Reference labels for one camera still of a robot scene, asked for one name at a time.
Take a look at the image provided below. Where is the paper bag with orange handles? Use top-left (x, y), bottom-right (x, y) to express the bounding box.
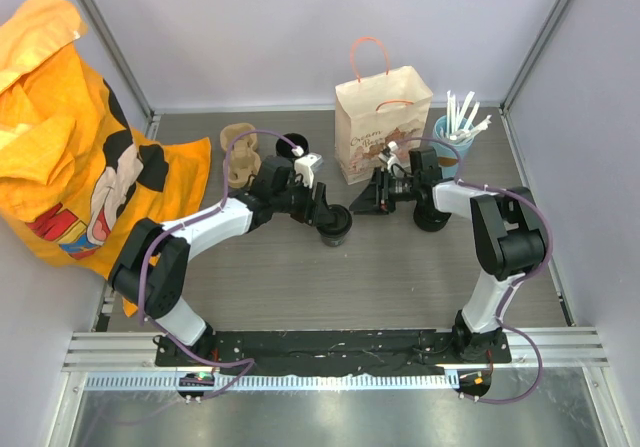
top-left (334, 37), bottom-right (433, 185)

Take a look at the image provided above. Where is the black cup lid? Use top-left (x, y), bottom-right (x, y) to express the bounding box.
top-left (317, 204), bottom-right (352, 236)

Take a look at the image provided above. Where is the orange cartoon cloth bag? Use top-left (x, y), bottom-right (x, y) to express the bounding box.
top-left (0, 0), bottom-right (211, 318)

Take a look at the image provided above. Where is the slotted cable duct rail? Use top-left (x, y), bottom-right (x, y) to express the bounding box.
top-left (85, 370), bottom-right (459, 392)

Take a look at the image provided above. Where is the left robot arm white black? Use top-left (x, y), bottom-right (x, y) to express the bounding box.
top-left (108, 153), bottom-right (336, 366)

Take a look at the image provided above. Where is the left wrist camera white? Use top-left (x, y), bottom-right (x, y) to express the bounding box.
top-left (294, 153), bottom-right (323, 188)

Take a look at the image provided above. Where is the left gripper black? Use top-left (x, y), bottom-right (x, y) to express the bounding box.
top-left (272, 176), bottom-right (334, 228)

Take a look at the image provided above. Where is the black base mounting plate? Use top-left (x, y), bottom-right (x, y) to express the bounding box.
top-left (154, 329), bottom-right (512, 376)

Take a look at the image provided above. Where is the light blue straw tin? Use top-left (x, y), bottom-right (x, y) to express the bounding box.
top-left (430, 116), bottom-right (473, 178)

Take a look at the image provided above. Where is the single black coffee cup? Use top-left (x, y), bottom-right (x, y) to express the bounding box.
top-left (317, 227), bottom-right (350, 247)

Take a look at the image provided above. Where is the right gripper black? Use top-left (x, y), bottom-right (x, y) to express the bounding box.
top-left (349, 167), bottom-right (420, 216)

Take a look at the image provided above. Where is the black cup with lid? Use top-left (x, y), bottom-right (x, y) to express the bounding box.
top-left (413, 203), bottom-right (451, 232)

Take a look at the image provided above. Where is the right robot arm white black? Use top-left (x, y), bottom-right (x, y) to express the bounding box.
top-left (349, 147), bottom-right (549, 362)

